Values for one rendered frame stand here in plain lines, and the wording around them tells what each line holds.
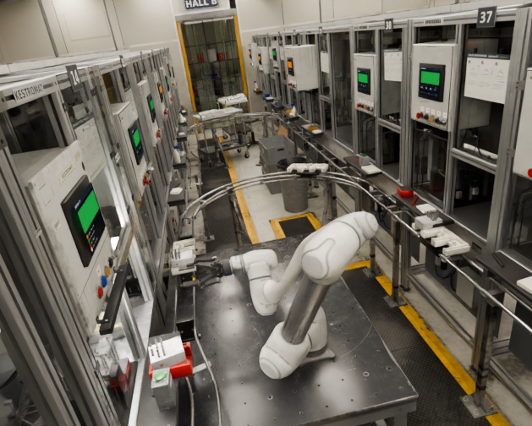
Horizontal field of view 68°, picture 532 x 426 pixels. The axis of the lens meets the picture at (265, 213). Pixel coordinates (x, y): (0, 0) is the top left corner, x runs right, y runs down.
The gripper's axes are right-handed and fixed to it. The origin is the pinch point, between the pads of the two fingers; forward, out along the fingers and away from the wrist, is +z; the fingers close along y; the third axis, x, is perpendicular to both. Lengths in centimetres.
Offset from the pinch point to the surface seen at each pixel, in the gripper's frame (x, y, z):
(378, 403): 51, -44, -68
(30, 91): 43, 88, 21
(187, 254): -55, -20, 4
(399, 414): 51, -54, -77
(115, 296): 43, 24, 18
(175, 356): 36.5, -11.3, 6.4
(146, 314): -7.6, -21.3, 23.9
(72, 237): 52, 51, 20
